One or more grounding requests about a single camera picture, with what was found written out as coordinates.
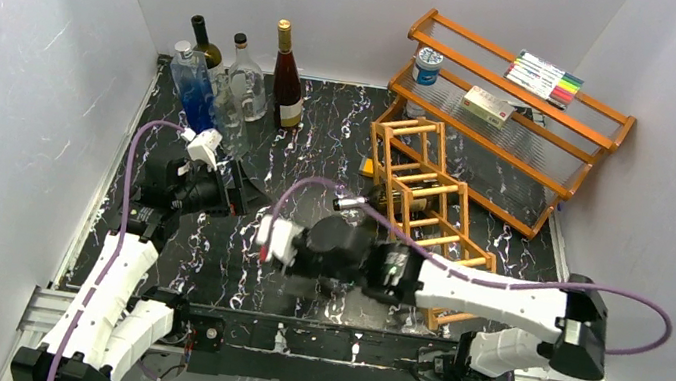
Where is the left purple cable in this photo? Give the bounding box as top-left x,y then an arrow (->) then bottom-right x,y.
45,108 -> 188,381

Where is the clear bottle bottom rack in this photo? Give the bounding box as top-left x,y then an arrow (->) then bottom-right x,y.
210,64 -> 250,160

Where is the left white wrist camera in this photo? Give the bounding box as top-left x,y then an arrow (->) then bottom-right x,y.
181,128 -> 223,171

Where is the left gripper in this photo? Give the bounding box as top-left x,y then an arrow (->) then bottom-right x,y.
169,151 -> 277,228

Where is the blue white jar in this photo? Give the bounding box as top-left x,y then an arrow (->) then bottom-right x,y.
412,47 -> 444,86

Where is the clear glass bottle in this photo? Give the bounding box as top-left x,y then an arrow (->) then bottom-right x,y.
228,32 -> 267,122

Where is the purple cable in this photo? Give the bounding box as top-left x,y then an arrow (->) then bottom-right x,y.
45,108 -> 188,381
245,170 -> 676,381

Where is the marker pen pack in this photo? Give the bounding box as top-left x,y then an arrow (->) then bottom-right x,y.
504,49 -> 584,111

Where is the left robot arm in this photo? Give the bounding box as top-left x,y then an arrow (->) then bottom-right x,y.
9,157 -> 272,381

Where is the orange wooden shelf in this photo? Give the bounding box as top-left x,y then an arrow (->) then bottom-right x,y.
389,9 -> 636,238

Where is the yellow capped bottle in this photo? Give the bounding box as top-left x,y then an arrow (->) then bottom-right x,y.
358,157 -> 375,178

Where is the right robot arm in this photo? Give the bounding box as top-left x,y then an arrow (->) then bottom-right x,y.
269,216 -> 608,381

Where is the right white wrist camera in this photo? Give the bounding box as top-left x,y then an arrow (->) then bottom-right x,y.
255,214 -> 305,266

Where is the silver capped dark bottle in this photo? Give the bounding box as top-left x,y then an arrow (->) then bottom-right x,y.
332,184 -> 429,220

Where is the blue square bottle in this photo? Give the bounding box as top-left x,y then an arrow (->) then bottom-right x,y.
170,40 -> 217,133

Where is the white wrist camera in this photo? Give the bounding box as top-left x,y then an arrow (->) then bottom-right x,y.
255,214 -> 305,266
181,128 -> 223,171

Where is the small clear plastic bottle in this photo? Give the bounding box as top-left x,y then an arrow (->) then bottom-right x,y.
404,100 -> 427,120

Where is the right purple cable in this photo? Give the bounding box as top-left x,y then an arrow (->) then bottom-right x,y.
245,170 -> 676,381

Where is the green wine bottle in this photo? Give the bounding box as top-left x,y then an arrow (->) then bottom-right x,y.
190,14 -> 222,78

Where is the light wooden wine rack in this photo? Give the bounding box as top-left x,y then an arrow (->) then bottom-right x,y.
341,110 -> 519,340

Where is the dark red wine bottle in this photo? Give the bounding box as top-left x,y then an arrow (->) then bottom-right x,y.
273,19 -> 303,129

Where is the green white box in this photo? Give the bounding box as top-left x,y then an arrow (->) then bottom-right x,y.
461,86 -> 514,129

